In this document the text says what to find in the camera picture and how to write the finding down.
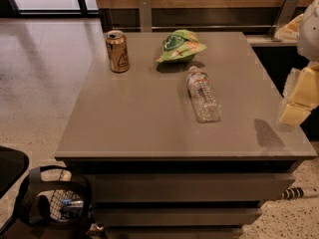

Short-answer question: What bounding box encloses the green chip bag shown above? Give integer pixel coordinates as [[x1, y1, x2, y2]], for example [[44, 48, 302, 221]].
[[157, 29, 206, 64]]

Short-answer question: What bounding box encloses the grey drawer cabinet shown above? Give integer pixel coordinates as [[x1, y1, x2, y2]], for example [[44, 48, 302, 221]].
[[56, 32, 316, 239]]

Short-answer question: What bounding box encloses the black chair seat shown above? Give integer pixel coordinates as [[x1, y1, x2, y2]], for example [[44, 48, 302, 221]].
[[0, 146, 29, 198]]

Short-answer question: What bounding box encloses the right metal bracket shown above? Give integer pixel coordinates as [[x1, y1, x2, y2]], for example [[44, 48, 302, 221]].
[[269, 0, 301, 41]]

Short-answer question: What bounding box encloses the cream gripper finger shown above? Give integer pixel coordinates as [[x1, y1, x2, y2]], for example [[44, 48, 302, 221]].
[[278, 104, 311, 126]]

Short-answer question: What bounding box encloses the clear plastic water bottle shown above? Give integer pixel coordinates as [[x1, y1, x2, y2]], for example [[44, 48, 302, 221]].
[[186, 66, 221, 123]]

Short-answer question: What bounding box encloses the striped cable on floor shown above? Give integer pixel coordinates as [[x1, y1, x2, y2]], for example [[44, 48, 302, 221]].
[[280, 186, 319, 201]]

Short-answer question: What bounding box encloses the black mesh bag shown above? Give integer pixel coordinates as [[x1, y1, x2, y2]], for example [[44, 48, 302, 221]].
[[6, 165, 93, 239]]

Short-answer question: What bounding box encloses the left metal bracket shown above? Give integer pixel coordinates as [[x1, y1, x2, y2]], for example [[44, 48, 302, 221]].
[[138, 0, 153, 32]]

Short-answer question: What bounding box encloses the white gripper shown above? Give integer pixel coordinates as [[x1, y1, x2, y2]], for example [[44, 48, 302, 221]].
[[289, 0, 319, 110]]

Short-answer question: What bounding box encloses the wooden counter shelf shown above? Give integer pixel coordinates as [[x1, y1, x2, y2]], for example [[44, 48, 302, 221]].
[[246, 35, 296, 47]]

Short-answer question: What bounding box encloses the gold soda can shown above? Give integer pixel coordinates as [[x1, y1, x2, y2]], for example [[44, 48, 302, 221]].
[[106, 30, 130, 73]]

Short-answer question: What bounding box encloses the metal bracket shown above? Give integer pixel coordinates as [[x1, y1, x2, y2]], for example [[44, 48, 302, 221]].
[[138, 0, 153, 32], [269, 0, 301, 41]]

